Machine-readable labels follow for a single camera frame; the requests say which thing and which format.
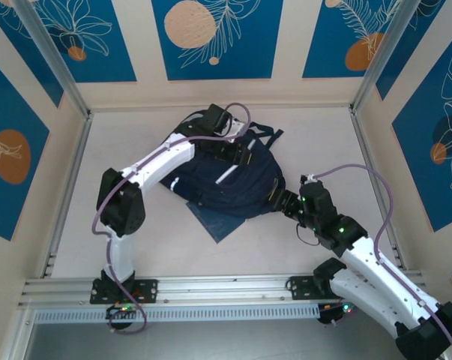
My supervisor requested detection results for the navy blue backpack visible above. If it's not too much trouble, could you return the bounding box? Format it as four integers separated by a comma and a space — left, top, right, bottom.
165, 110, 286, 221

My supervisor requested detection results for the navy book with yellow label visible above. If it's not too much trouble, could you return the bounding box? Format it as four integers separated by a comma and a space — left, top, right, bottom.
187, 200, 247, 245

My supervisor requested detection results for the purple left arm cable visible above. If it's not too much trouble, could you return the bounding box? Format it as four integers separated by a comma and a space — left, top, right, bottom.
92, 103, 251, 335

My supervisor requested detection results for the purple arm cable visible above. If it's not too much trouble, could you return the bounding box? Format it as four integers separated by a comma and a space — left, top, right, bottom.
298, 163, 452, 360
92, 103, 251, 335

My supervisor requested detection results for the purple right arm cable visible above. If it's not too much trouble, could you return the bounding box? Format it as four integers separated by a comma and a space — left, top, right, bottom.
298, 163, 452, 360

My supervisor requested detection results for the aluminium table side rail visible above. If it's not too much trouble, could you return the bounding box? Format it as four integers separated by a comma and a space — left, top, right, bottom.
348, 106, 409, 271
40, 111, 94, 279

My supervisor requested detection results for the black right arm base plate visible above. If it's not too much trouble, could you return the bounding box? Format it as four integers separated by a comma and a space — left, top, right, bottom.
286, 274, 346, 301

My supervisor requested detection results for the aluminium mounting rail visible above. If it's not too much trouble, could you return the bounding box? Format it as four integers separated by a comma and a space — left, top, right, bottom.
17, 269, 433, 308

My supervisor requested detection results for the grey slotted cable duct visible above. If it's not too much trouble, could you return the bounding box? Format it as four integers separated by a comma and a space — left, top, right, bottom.
33, 302, 321, 324

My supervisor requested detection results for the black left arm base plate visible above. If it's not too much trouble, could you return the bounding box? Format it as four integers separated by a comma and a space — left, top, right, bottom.
89, 279, 159, 305

